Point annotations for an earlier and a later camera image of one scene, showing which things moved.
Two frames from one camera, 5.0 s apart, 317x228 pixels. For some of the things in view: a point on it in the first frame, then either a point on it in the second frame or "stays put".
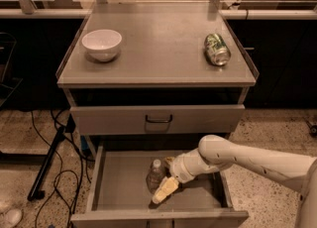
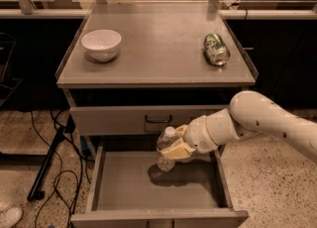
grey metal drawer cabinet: (149, 80) stays put
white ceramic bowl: (101, 45) stays put
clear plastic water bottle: (156, 175) to (162, 163)
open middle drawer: (119, 196) stays put
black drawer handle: (158, 120) stays put
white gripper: (179, 170) to (197, 136)
